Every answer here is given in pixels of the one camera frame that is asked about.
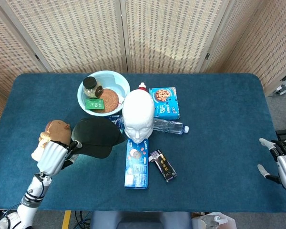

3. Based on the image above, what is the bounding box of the woven folding screen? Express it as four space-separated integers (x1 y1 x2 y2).
0 0 286 126

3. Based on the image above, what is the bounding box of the brown capybara plush toy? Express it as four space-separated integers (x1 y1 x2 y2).
31 119 72 161

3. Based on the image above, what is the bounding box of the light blue plastic basin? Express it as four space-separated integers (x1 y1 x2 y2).
77 70 131 117

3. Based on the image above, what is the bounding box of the white power strip with plugs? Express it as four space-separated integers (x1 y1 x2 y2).
273 74 286 96

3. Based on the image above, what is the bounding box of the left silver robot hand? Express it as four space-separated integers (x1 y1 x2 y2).
36 139 83 177

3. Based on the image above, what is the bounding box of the clear water bottle white cap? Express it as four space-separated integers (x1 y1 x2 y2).
152 118 190 135

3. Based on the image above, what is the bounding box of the clear plastic bottle white cap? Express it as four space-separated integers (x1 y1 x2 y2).
199 214 224 229

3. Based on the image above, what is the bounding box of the green tea packet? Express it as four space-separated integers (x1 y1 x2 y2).
84 98 104 111

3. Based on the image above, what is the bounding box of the black baseball cap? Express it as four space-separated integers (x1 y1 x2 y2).
71 117 126 159

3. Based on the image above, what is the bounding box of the glass jar black lid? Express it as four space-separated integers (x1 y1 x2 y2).
82 76 104 99

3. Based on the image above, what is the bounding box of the blue Oreo cookie box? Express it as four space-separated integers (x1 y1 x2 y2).
123 138 150 190

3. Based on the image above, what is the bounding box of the yellow floor tape strip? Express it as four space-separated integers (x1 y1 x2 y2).
61 210 72 229

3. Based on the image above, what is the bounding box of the black snack packet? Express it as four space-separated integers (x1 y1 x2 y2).
148 149 178 183

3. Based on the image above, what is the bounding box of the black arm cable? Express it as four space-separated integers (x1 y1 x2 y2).
34 173 45 200

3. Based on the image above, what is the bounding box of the brown woven round coaster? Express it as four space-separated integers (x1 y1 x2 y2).
92 88 120 114

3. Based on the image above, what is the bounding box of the white mannequin head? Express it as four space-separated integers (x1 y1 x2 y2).
122 89 155 145

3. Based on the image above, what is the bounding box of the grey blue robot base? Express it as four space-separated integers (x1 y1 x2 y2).
90 210 193 229

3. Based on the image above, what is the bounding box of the blue felt tablecloth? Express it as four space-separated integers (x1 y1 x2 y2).
0 73 286 213

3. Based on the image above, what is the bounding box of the blue chocolate chip cookie box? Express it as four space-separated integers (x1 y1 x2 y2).
148 86 181 121

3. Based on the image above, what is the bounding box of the blue label drink bottle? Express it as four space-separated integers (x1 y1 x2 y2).
108 114 126 135

